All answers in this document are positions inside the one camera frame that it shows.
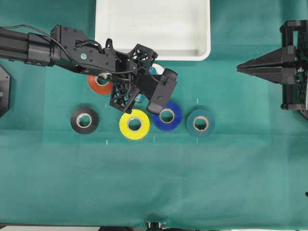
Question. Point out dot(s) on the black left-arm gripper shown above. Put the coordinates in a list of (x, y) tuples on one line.
[(73, 50)]

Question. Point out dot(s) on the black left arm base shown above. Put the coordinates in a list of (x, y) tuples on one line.
[(5, 82)]

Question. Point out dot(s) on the blue tape roll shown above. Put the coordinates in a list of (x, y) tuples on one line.
[(176, 113)]

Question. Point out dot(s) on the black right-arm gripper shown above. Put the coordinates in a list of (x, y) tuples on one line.
[(293, 75)]

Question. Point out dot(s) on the dark green tape roll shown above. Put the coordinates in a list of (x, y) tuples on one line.
[(200, 123)]

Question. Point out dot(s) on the black camera stand base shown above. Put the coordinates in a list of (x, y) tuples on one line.
[(156, 224)]

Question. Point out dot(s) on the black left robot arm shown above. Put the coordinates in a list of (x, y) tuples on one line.
[(32, 46)]

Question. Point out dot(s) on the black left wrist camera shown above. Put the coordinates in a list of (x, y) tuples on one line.
[(157, 89)]

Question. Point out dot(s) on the white tape roll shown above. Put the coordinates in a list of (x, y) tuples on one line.
[(157, 69)]

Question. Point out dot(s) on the green table cloth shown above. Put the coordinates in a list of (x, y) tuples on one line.
[(251, 172)]

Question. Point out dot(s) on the yellow tape roll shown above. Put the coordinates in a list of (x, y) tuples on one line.
[(134, 126)]

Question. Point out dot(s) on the black tape roll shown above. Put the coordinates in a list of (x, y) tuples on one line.
[(84, 120)]

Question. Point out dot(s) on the orange-red tape roll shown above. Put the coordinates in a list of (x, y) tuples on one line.
[(99, 85)]

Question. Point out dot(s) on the white plastic tray case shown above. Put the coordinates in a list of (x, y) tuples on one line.
[(177, 30)]

